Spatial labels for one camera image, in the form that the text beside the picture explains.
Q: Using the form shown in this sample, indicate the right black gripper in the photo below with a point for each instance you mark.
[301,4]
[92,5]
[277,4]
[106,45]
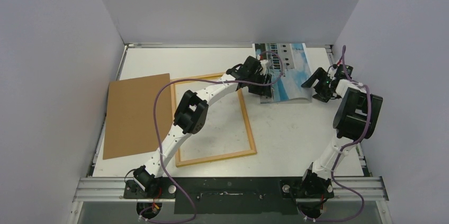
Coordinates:
[324,84]

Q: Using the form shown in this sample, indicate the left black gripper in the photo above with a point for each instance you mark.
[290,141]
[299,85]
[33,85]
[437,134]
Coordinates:
[263,89]

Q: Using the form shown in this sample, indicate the blue building photo print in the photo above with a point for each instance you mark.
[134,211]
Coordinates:
[291,58]

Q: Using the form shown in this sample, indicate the yellow wooden picture frame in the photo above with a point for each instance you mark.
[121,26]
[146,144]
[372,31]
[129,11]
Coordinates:
[250,134]

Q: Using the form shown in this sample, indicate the brown frame backing board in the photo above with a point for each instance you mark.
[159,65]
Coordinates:
[136,109]

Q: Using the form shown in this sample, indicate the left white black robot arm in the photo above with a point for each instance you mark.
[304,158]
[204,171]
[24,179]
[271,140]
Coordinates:
[191,112]

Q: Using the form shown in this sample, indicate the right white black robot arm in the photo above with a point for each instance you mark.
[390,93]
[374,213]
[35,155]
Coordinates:
[355,120]

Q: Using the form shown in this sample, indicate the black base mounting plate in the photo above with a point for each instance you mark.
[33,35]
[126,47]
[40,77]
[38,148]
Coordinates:
[233,195]

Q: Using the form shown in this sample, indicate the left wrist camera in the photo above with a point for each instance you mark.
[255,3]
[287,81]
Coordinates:
[265,63]

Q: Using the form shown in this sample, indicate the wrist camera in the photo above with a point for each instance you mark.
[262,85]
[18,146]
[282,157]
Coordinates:
[343,72]
[265,63]

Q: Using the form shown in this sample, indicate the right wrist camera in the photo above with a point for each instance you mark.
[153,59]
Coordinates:
[343,72]

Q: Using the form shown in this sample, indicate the aluminium front rail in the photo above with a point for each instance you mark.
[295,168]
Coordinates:
[111,189]

